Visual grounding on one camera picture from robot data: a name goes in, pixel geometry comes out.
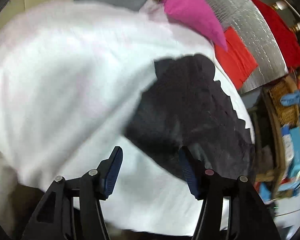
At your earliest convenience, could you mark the black quilted puffer jacket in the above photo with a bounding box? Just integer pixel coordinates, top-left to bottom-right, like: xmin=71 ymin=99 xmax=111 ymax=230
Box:
xmin=125 ymin=54 xmax=255 ymax=179

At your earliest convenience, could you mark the wooden side shelf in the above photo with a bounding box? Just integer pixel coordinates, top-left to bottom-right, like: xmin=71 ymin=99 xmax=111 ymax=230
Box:
xmin=248 ymin=88 xmax=286 ymax=200

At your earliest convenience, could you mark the teal cardboard box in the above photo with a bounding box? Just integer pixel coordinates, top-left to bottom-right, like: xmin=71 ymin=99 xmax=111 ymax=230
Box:
xmin=288 ymin=127 xmax=300 ymax=178

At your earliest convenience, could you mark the white patterned tissue box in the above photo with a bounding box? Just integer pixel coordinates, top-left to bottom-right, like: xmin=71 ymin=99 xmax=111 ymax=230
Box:
xmin=281 ymin=125 xmax=294 ymax=166

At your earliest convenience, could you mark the wicker basket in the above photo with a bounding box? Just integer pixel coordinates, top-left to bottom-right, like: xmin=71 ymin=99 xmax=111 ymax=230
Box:
xmin=264 ymin=76 xmax=300 ymax=128

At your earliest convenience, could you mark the light blue cloth in basket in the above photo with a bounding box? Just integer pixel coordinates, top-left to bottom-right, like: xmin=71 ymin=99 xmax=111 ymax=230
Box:
xmin=280 ymin=90 xmax=300 ymax=107

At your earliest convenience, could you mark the white bed blanket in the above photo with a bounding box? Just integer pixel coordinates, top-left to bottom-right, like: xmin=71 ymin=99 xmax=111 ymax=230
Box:
xmin=0 ymin=0 xmax=254 ymax=236

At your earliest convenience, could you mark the red pillow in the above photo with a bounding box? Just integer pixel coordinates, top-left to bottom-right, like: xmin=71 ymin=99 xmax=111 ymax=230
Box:
xmin=215 ymin=27 xmax=258 ymax=90

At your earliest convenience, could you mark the red garment on railing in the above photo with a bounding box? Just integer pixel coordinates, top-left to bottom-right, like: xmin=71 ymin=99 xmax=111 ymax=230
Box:
xmin=251 ymin=0 xmax=300 ymax=68

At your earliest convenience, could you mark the silver foil headboard panel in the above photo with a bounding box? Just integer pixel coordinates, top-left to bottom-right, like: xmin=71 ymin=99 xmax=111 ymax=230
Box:
xmin=206 ymin=0 xmax=288 ymax=94

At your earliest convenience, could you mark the magenta pillow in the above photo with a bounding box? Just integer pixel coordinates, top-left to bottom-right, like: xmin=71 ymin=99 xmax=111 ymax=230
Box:
xmin=162 ymin=0 xmax=228 ymax=51

